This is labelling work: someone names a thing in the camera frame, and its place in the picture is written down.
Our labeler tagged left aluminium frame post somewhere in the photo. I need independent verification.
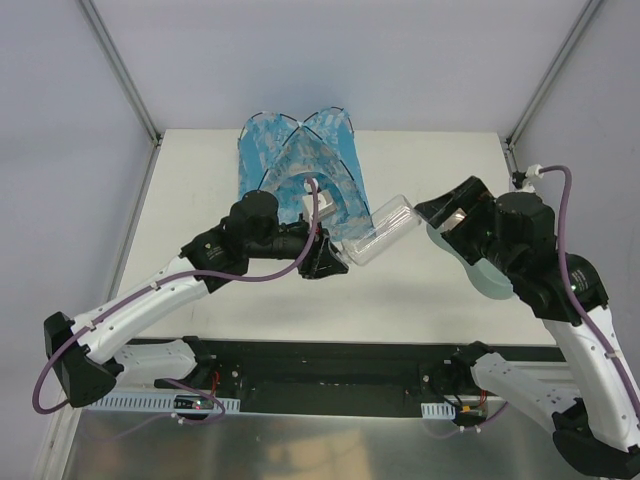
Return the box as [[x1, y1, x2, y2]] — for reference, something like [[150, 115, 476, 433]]
[[75, 0, 162, 145]]

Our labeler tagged aluminium frame post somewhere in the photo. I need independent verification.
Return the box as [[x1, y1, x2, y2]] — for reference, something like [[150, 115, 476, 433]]
[[75, 0, 162, 145], [504, 0, 607, 149]]

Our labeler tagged mint green double feeder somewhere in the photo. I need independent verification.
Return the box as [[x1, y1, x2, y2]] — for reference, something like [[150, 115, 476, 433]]
[[426, 224, 514, 300]]

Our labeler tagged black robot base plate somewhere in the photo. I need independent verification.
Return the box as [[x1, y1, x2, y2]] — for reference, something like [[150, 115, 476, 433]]
[[152, 338, 536, 416]]

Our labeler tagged blue patterned pet tent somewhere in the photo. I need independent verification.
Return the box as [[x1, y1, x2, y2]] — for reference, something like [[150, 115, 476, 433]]
[[238, 134, 371, 242]]

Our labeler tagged clear plastic water bottle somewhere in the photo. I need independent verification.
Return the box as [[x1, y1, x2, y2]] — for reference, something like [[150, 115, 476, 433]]
[[341, 195, 422, 267]]

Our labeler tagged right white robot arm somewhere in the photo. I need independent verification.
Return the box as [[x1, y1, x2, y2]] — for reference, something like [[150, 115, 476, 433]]
[[415, 176, 639, 479]]

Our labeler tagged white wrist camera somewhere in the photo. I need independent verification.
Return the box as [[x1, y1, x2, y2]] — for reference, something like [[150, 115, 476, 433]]
[[302, 190, 338, 223], [511, 164, 544, 193]]

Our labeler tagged right aluminium frame post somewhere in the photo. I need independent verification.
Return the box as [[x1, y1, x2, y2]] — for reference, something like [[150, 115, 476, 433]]
[[504, 0, 607, 149]]

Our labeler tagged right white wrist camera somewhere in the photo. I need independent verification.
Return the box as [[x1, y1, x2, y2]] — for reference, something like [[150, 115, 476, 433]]
[[511, 164, 544, 193]]

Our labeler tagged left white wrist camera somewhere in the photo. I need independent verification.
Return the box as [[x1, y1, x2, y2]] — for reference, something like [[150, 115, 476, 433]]
[[302, 190, 338, 223]]

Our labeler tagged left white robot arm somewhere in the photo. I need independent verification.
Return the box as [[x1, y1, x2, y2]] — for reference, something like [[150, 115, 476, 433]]
[[44, 190, 349, 408]]

